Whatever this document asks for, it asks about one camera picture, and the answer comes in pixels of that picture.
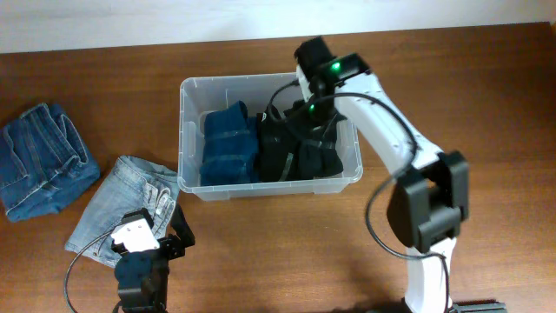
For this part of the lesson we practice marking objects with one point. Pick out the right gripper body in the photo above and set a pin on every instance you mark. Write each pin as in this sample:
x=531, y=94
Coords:
x=315, y=113

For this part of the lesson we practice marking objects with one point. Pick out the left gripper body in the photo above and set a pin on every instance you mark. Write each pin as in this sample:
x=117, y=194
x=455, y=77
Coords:
x=168, y=249

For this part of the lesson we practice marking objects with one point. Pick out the small black garment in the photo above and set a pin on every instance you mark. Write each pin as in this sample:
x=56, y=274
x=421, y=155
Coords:
x=317, y=155

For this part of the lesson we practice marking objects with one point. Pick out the large black garment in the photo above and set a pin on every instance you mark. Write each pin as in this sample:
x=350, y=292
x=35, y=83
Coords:
x=278, y=158

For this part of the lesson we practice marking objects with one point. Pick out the light blue jeans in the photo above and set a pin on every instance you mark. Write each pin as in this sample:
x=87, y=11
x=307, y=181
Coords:
x=132, y=184

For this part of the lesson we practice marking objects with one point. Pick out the teal blue garment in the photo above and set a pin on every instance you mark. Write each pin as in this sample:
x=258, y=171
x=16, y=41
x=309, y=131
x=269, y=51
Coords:
x=231, y=147

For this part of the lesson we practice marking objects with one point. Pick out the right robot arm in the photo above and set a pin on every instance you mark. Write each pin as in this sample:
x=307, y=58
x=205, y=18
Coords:
x=430, y=198

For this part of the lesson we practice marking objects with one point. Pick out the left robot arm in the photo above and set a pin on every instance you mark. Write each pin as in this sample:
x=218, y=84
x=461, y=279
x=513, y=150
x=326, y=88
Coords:
x=143, y=269

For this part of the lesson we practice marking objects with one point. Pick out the clear plastic storage container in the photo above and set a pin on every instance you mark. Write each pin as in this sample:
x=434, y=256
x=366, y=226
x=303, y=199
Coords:
x=200, y=96

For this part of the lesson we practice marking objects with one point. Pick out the dark blue folded jeans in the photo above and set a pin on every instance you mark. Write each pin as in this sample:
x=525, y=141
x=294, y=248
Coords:
x=45, y=164

